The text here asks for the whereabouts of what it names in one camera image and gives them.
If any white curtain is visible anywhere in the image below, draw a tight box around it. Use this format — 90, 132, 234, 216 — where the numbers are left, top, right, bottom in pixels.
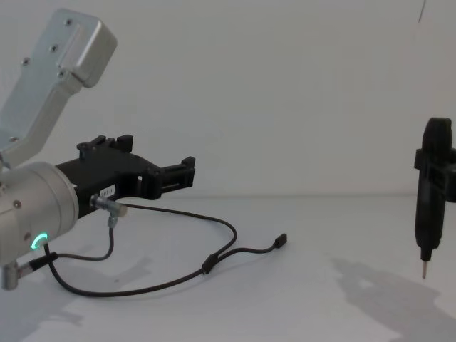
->
0, 0, 456, 206

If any black electric screwdriver tool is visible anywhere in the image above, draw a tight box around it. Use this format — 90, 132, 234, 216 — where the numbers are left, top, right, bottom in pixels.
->
415, 117, 456, 281

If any white table cloth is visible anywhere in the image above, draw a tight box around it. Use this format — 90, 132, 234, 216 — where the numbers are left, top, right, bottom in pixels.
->
0, 196, 456, 342

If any thin dark wrist cable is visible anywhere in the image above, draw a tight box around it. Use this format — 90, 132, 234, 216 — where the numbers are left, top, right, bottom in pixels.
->
0, 194, 289, 298

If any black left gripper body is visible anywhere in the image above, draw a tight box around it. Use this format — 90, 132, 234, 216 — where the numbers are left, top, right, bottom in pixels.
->
54, 145, 160, 221

